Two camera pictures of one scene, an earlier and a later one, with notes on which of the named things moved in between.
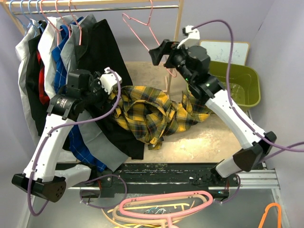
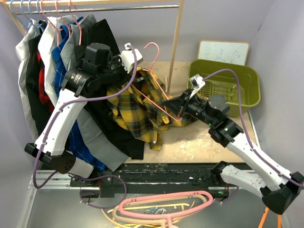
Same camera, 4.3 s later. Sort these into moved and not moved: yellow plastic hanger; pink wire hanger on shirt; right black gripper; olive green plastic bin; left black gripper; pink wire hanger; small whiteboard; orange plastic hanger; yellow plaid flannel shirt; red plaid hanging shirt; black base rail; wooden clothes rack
Moved: left black gripper; right black gripper; yellow plaid flannel shirt; pink wire hanger
Not moved: orange plastic hanger; red plaid hanging shirt; olive green plastic bin; wooden clothes rack; black base rail; small whiteboard; pink wire hanger on shirt; yellow plastic hanger
